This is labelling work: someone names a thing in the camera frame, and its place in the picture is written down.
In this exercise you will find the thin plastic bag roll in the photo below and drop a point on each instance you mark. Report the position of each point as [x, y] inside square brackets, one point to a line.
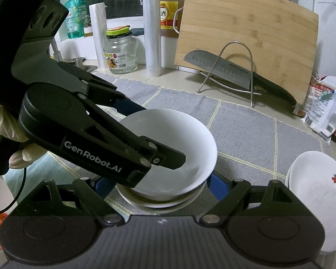
[99, 28]

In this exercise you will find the santoku kitchen knife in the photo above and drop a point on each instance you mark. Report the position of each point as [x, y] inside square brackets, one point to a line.
[204, 59]

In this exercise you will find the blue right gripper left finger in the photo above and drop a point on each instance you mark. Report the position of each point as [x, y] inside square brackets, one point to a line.
[104, 186]

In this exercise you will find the white gloved left hand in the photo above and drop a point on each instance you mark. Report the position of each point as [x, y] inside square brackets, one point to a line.
[10, 129]

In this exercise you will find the plastic wrap roll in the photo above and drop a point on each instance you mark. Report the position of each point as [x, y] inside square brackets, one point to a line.
[152, 37]

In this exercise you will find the glass jar green lid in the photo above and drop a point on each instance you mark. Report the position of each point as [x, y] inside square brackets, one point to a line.
[120, 50]

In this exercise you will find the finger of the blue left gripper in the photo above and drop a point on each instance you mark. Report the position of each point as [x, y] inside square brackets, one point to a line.
[166, 156]
[127, 107]

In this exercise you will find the white bottom bowl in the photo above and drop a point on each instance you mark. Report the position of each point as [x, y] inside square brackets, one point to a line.
[165, 210]

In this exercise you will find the metal wire rack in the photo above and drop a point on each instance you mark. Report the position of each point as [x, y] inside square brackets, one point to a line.
[240, 76]

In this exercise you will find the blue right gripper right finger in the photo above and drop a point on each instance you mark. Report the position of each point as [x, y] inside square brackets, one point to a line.
[219, 185]

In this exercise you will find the green dish soap bottle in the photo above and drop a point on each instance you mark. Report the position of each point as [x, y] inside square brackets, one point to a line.
[75, 20]

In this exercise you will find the grey checked table mat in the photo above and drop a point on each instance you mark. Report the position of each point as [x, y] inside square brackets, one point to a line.
[251, 145]

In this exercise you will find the white bowl with pattern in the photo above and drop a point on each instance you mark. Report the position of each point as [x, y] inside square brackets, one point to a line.
[156, 202]

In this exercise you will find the brown oil bottle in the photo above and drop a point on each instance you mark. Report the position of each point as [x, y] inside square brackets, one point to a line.
[168, 17]

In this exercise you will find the white food package bag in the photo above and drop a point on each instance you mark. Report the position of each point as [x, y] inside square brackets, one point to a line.
[319, 107]

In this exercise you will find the bamboo cutting board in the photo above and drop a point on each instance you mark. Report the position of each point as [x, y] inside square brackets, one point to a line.
[275, 38]

